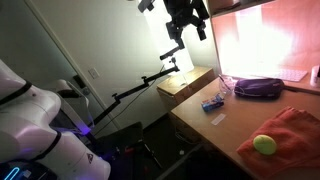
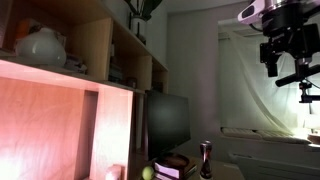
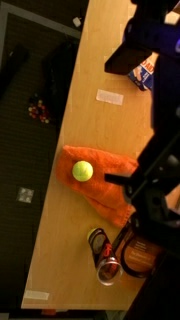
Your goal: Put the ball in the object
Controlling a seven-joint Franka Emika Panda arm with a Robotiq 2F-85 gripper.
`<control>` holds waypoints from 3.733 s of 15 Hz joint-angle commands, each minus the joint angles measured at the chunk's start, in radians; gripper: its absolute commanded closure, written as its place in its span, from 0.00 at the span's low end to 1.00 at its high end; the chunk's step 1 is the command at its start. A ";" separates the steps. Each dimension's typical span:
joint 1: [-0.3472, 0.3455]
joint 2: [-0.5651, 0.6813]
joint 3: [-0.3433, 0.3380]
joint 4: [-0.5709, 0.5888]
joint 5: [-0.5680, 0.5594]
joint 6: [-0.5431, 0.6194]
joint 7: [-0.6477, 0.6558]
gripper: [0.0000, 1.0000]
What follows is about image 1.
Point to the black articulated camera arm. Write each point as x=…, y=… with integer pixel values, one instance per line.
x=133, y=91

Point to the white tape strip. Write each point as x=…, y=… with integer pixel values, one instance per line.
x=218, y=119

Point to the clear plastic cup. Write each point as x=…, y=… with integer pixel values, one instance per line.
x=225, y=86

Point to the purple zip pouch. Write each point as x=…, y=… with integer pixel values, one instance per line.
x=259, y=88

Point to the white keyboard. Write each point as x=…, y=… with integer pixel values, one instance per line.
x=286, y=74

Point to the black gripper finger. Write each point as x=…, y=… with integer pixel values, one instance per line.
x=176, y=35
x=201, y=31

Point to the black stand base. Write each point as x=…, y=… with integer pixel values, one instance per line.
x=123, y=146

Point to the black stereo camera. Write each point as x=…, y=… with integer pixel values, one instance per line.
x=168, y=53

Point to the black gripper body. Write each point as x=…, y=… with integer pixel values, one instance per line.
x=181, y=11

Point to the cardboard box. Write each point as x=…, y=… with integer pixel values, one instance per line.
x=186, y=88

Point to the orange terry towel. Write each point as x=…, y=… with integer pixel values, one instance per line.
x=293, y=146

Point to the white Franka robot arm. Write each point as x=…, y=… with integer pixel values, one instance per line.
x=30, y=133

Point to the small white bottle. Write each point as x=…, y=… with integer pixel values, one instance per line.
x=314, y=76

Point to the white wall switch plate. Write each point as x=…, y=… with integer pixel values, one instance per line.
x=94, y=73

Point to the small blue printed box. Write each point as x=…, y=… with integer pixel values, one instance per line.
x=212, y=104

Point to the yellow-green tennis ball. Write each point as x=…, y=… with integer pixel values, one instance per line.
x=265, y=144

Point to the wooden desk shelf unit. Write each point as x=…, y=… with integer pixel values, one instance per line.
x=233, y=10

